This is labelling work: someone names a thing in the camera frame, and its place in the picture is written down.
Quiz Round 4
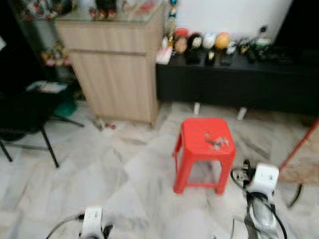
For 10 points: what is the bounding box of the black metal board stand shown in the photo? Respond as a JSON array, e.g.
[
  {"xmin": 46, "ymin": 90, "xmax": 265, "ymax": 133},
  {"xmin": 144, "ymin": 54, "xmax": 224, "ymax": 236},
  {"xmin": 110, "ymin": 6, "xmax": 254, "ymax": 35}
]
[{"xmin": 288, "ymin": 184, "xmax": 303, "ymax": 208}]

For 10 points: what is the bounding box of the red plastic stool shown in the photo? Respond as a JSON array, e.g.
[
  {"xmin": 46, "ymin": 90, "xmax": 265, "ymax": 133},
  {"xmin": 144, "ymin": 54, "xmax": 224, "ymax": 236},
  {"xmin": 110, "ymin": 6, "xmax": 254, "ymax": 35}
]
[{"xmin": 172, "ymin": 118, "xmax": 236, "ymax": 195}]

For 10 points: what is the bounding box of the black TV console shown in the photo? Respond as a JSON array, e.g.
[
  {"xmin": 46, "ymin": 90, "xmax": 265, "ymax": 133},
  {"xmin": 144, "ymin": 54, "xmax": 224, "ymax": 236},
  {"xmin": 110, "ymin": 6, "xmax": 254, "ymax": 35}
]
[{"xmin": 156, "ymin": 47, "xmax": 319, "ymax": 121}]

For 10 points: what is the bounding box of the small black case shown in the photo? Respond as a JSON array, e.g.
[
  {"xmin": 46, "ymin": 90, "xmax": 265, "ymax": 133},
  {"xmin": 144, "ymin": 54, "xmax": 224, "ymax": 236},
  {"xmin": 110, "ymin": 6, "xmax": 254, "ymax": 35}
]
[{"xmin": 220, "ymin": 52, "xmax": 234, "ymax": 66}]

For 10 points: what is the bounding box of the black remote control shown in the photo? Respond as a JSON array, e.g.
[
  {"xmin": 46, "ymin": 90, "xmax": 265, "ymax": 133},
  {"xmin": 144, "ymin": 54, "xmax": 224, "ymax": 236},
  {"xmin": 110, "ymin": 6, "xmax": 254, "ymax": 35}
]
[
  {"xmin": 258, "ymin": 48, "xmax": 274, "ymax": 61},
  {"xmin": 244, "ymin": 49, "xmax": 260, "ymax": 63}
]

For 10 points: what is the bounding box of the flat black device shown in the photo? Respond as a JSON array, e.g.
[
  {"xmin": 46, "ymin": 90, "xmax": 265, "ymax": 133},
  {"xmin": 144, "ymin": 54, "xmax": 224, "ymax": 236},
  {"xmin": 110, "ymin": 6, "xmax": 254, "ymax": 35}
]
[{"xmin": 274, "ymin": 50, "xmax": 295, "ymax": 64}]

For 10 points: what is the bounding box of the small panda plush toy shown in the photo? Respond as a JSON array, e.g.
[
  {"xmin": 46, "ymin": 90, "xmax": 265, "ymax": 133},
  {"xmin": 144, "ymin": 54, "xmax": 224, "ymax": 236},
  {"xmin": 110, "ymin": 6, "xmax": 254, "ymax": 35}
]
[{"xmin": 226, "ymin": 41, "xmax": 237, "ymax": 55}]

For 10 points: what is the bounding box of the black and white figurine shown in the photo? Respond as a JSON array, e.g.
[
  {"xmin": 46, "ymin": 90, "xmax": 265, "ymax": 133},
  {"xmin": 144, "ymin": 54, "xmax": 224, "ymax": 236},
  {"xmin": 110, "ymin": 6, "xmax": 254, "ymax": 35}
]
[{"xmin": 238, "ymin": 39, "xmax": 251, "ymax": 54}]

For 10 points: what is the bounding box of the black wallet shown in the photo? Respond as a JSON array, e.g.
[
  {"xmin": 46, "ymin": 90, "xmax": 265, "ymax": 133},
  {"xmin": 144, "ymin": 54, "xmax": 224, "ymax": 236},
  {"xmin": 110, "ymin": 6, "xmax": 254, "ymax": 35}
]
[{"xmin": 185, "ymin": 49, "xmax": 201, "ymax": 65}]

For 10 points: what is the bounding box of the green and white ornament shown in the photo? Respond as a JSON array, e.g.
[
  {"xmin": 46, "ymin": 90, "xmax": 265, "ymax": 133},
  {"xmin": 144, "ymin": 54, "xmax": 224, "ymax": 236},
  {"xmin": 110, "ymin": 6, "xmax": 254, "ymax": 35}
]
[{"xmin": 255, "ymin": 25, "xmax": 272, "ymax": 48}]

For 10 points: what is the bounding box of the yellow bear plush toy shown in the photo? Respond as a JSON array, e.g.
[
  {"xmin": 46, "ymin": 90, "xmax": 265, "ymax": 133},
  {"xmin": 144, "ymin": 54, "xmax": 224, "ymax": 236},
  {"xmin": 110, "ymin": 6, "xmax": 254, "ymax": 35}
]
[{"xmin": 215, "ymin": 32, "xmax": 231, "ymax": 50}]

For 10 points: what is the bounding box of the white plush toy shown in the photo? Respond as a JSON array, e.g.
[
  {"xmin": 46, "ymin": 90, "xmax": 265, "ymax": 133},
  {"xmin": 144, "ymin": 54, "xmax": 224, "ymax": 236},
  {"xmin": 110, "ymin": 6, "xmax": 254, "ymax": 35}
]
[{"xmin": 202, "ymin": 32, "xmax": 217, "ymax": 49}]

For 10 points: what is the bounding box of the green bag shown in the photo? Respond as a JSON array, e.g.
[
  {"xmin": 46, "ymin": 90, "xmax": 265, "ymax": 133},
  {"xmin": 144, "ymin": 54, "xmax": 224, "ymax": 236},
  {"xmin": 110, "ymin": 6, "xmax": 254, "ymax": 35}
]
[{"xmin": 54, "ymin": 97, "xmax": 78, "ymax": 119}]

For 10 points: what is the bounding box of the black mouse plush toy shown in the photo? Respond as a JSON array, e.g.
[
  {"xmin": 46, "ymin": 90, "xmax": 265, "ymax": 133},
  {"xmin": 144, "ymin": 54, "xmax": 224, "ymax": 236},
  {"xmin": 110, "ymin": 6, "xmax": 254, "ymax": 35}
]
[{"xmin": 188, "ymin": 33, "xmax": 204, "ymax": 50}]

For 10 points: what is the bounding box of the pink white tissue box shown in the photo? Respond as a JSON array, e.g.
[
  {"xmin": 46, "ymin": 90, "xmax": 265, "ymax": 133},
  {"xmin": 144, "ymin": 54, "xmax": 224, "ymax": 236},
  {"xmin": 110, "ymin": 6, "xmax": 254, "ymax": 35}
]
[{"xmin": 156, "ymin": 39, "xmax": 174, "ymax": 65}]

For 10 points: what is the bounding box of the clear jar with red lid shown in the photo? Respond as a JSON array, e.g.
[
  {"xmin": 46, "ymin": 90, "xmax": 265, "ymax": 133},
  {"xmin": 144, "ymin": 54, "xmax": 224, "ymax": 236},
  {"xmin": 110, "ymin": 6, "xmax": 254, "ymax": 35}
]
[{"xmin": 174, "ymin": 28, "xmax": 190, "ymax": 53}]

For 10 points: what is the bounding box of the black folding table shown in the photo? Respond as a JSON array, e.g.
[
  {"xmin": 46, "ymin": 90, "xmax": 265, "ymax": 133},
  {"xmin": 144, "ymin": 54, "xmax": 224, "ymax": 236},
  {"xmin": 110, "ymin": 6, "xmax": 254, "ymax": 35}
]
[{"xmin": 0, "ymin": 82, "xmax": 85, "ymax": 168}]

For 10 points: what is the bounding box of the black television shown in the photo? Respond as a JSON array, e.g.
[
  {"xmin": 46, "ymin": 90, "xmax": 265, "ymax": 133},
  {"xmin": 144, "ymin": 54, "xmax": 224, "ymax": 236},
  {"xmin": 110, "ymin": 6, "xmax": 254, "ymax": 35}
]
[{"xmin": 277, "ymin": 0, "xmax": 319, "ymax": 50}]

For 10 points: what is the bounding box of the white paper sheet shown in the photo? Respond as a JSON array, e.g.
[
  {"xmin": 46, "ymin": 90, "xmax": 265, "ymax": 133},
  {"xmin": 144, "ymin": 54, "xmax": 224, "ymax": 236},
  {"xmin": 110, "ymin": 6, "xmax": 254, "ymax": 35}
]
[{"xmin": 27, "ymin": 81, "xmax": 68, "ymax": 94}]

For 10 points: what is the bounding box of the light wooden cabinet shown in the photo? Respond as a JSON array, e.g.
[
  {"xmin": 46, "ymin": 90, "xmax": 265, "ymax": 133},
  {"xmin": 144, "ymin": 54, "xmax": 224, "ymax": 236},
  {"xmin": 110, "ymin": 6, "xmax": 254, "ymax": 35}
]
[{"xmin": 55, "ymin": 7, "xmax": 166, "ymax": 126}]

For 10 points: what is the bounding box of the blue and gold trophy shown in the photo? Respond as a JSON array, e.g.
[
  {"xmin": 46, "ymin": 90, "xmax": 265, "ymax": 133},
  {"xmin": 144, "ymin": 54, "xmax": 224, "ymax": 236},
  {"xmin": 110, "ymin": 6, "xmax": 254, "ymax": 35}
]
[{"xmin": 167, "ymin": 0, "xmax": 181, "ymax": 48}]

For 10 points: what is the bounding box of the small red ornament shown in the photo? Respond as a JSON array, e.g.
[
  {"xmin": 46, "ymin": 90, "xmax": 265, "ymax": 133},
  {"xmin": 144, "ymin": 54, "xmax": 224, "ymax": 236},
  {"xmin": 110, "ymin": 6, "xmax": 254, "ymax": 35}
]
[{"xmin": 139, "ymin": 1, "xmax": 160, "ymax": 14}]

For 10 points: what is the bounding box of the dark red figurine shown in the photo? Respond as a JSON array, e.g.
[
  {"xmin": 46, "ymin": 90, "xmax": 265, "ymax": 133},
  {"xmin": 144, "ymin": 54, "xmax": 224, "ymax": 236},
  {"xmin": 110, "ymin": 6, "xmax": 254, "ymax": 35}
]
[{"xmin": 90, "ymin": 0, "xmax": 120, "ymax": 21}]

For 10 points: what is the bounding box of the glass display cabinet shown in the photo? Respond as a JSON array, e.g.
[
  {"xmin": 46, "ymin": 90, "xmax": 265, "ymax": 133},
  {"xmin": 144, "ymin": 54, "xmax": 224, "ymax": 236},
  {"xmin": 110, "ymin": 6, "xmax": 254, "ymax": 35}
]
[{"xmin": 10, "ymin": 0, "xmax": 80, "ymax": 95}]

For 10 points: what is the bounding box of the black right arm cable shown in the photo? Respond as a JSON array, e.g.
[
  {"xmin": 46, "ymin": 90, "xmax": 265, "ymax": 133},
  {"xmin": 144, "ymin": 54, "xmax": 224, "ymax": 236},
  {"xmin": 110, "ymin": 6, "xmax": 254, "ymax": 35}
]
[{"xmin": 230, "ymin": 167, "xmax": 288, "ymax": 239}]

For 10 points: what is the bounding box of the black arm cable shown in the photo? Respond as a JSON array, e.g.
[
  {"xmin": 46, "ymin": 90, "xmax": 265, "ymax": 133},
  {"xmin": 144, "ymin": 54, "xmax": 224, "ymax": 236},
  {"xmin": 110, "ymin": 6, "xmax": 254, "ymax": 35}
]
[
  {"xmin": 230, "ymin": 167, "xmax": 288, "ymax": 239},
  {"xmin": 46, "ymin": 214, "xmax": 84, "ymax": 239}
]

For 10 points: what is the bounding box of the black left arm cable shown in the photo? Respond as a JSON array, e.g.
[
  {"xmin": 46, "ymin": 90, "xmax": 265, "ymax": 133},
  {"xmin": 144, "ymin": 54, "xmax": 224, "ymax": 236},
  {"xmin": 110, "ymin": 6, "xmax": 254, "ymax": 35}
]
[{"xmin": 46, "ymin": 214, "xmax": 84, "ymax": 239}]

